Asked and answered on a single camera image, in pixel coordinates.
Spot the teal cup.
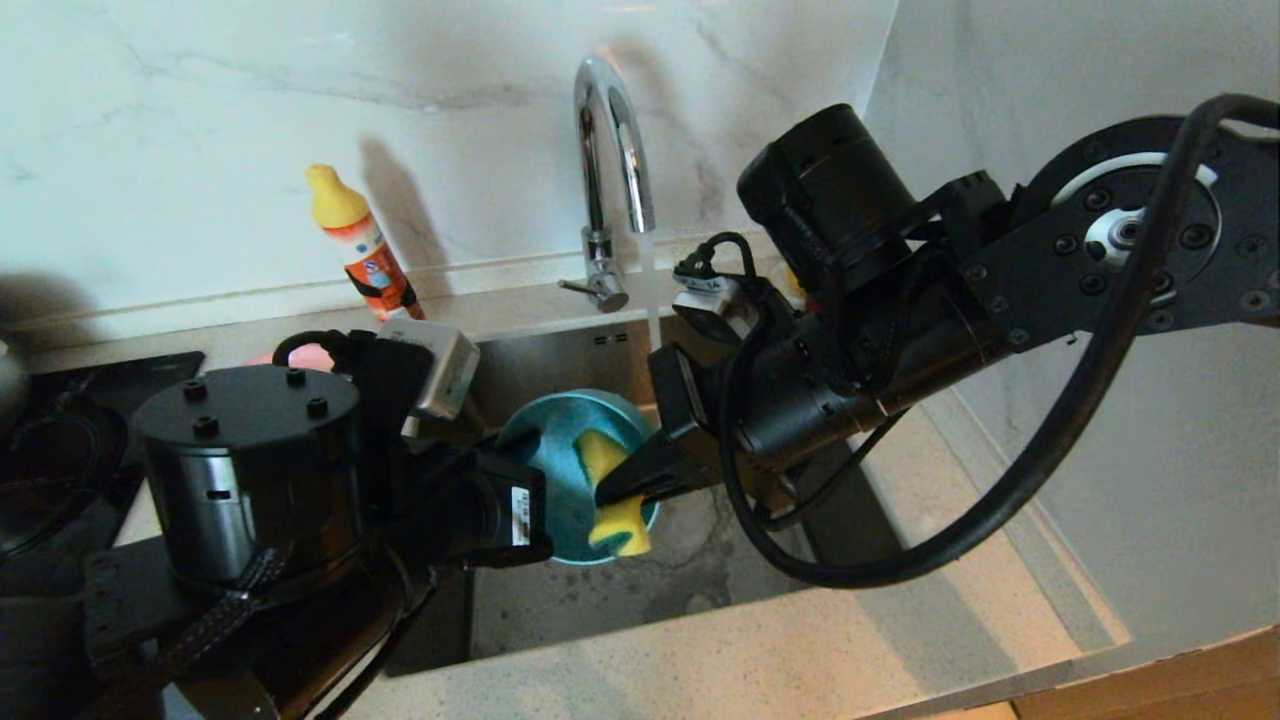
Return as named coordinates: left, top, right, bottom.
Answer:
left=497, top=390, right=661, bottom=566

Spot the yellow sponge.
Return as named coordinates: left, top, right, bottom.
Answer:
left=578, top=430, right=653, bottom=558

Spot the pink plate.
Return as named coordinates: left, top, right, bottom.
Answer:
left=245, top=345, right=336, bottom=373

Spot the orange dish soap bottle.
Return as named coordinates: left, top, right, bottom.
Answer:
left=305, top=163, right=426, bottom=323

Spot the stainless steel sink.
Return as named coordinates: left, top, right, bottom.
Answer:
left=385, top=303, right=912, bottom=679

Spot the black glass cooktop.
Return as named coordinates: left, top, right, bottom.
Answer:
left=0, top=352, right=206, bottom=561

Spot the chrome gooseneck faucet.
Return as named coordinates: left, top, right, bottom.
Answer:
left=558, top=56, right=658, bottom=314

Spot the wooden cabinet panel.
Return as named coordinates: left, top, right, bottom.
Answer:
left=1010, top=625, right=1280, bottom=720

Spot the thick black braided hose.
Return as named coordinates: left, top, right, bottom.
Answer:
left=100, top=545, right=291, bottom=720
left=755, top=412, right=906, bottom=531

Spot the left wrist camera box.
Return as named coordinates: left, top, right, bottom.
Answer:
left=378, top=318, right=481, bottom=421

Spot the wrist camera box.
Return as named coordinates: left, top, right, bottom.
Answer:
left=672, top=275, right=761, bottom=346
left=378, top=318, right=481, bottom=421

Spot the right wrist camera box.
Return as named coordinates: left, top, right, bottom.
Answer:
left=672, top=275, right=761, bottom=346

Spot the thick smooth black cable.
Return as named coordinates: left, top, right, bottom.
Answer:
left=675, top=95, right=1280, bottom=589

